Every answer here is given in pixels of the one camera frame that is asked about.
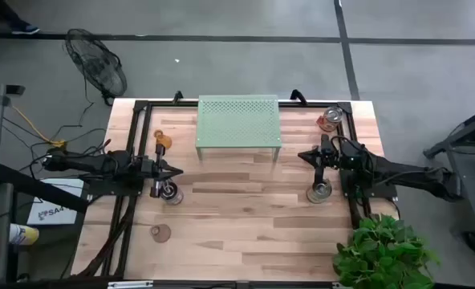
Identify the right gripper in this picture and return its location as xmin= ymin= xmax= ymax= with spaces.
xmin=297 ymin=134 xmax=345 ymax=188

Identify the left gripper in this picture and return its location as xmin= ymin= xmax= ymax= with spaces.
xmin=132 ymin=144 xmax=185 ymax=198

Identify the silver tin candle with lid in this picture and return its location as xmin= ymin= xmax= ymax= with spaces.
xmin=306 ymin=179 xmax=334 ymax=205
xmin=159 ymin=181 xmax=185 ymax=206

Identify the amber glass candlestick holder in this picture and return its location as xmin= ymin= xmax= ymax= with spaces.
xmin=153 ymin=129 xmax=173 ymax=150

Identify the orange label tin candle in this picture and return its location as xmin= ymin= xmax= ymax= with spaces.
xmin=316 ymin=105 xmax=344 ymax=132

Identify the green perforated metal shelf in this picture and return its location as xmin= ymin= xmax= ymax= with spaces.
xmin=194 ymin=95 xmax=282 ymax=161

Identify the white printed cardboard box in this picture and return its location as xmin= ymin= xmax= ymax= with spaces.
xmin=26 ymin=178 xmax=85 ymax=226

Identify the black floor fan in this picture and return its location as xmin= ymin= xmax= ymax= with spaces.
xmin=63 ymin=27 xmax=128 ymax=106

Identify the green plant in black pot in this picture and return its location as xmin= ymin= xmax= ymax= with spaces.
xmin=332 ymin=214 xmax=441 ymax=289

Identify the black diagonal support beam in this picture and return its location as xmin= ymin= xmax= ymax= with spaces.
xmin=0 ymin=162 xmax=90 ymax=214

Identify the yellow and white can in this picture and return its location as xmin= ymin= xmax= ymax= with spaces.
xmin=9 ymin=223 xmax=40 ymax=246

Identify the person's blue shoe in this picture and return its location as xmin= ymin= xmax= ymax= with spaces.
xmin=10 ymin=22 xmax=41 ymax=35

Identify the person's leg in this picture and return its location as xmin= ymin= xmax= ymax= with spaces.
xmin=0 ymin=0 xmax=22 ymax=29

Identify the black aluminium table frame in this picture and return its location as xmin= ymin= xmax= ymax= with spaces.
xmin=75 ymin=99 xmax=373 ymax=279

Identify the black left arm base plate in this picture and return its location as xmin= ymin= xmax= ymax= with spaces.
xmin=85 ymin=178 xmax=144 ymax=197

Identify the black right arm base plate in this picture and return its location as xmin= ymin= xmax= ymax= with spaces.
xmin=339 ymin=168 xmax=399 ymax=200

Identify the black cable bundle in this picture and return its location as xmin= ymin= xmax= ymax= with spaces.
xmin=76 ymin=192 xmax=138 ymax=278

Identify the silver aluminium bracket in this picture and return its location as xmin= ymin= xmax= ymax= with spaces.
xmin=107 ymin=280 xmax=154 ymax=289

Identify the yellow floor cable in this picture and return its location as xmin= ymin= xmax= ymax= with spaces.
xmin=10 ymin=104 xmax=58 ymax=144

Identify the black stand frame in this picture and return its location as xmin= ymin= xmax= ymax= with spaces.
xmin=423 ymin=102 xmax=475 ymax=234

